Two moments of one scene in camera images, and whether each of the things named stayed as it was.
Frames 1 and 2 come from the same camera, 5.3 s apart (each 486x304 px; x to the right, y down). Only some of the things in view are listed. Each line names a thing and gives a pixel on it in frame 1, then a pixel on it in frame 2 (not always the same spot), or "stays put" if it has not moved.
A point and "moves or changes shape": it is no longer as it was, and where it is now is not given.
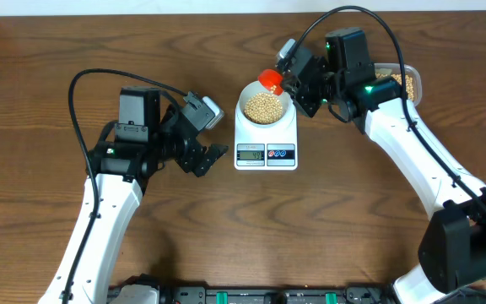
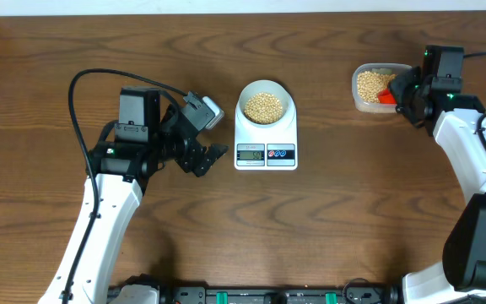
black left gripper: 187,160 stays put
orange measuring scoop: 272,80 moves or changes shape
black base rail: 266,294 stays put
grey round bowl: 255,88 stays put
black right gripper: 299,95 → 397,84
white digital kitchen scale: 266,149 stays put
